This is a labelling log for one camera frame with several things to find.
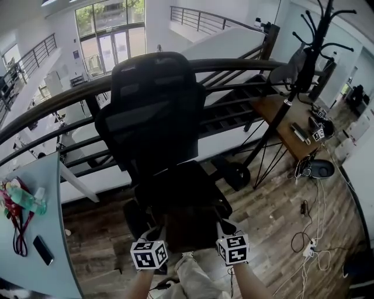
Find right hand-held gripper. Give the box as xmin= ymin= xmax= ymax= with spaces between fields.
xmin=215 ymin=218 xmax=251 ymax=267

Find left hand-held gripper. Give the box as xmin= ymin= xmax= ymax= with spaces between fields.
xmin=130 ymin=225 xmax=170 ymax=271

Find person's right forearm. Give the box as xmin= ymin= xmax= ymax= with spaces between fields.
xmin=232 ymin=261 xmax=270 ymax=299

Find person's left forearm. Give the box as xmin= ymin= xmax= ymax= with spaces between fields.
xmin=125 ymin=268 xmax=156 ymax=299

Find black mesh office chair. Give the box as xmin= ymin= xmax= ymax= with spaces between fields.
xmin=93 ymin=51 xmax=235 ymax=244

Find person's beige trousers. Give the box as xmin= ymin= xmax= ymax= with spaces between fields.
xmin=166 ymin=253 xmax=235 ymax=299

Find white power strip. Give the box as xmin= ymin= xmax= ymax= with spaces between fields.
xmin=302 ymin=238 xmax=318 ymax=258

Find black oval floor device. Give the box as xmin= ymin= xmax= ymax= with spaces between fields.
xmin=303 ymin=159 xmax=335 ymax=180

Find black phone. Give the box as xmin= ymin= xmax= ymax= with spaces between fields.
xmin=32 ymin=235 xmax=56 ymax=267

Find black and white handheld device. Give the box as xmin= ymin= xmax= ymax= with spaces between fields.
xmin=290 ymin=121 xmax=312 ymax=145

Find wooden desk with black legs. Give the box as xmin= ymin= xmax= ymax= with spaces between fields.
xmin=233 ymin=92 xmax=331 ymax=190

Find dark staircase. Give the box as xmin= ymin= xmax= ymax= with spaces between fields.
xmin=198 ymin=74 xmax=279 ymax=138

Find green plastic bottle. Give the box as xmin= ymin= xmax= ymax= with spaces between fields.
xmin=7 ymin=186 xmax=48 ymax=216

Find stack of white boxes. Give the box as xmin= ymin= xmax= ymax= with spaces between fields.
xmin=334 ymin=112 xmax=371 ymax=162

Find dark metal railing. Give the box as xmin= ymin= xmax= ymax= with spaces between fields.
xmin=0 ymin=57 xmax=310 ymax=178

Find grey hanging bag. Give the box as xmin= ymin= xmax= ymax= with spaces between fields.
xmin=268 ymin=47 xmax=308 ymax=86

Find glass entrance doors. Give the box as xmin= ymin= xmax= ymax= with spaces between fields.
xmin=74 ymin=0 xmax=147 ymax=76

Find thin black balcony railing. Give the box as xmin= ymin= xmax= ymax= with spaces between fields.
xmin=170 ymin=5 xmax=265 ymax=33
xmin=0 ymin=33 xmax=57 ymax=120

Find black coat rack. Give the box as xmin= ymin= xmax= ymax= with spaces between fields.
xmin=224 ymin=0 xmax=358 ymax=191

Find black cable loop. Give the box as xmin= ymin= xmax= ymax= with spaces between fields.
xmin=290 ymin=215 xmax=314 ymax=252

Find tangle of white cables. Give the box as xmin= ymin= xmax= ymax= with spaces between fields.
xmin=271 ymin=145 xmax=356 ymax=299

